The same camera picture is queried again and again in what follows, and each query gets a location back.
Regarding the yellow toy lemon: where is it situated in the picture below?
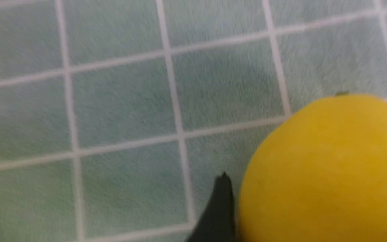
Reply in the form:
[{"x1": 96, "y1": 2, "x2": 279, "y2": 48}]
[{"x1": 238, "y1": 94, "x2": 387, "y2": 242}]

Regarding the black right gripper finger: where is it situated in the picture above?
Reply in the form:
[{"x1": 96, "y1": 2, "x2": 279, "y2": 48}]
[{"x1": 186, "y1": 172, "x2": 237, "y2": 242}]

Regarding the green checkered tablecloth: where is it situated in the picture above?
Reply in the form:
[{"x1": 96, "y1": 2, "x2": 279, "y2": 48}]
[{"x1": 0, "y1": 0, "x2": 387, "y2": 242}]

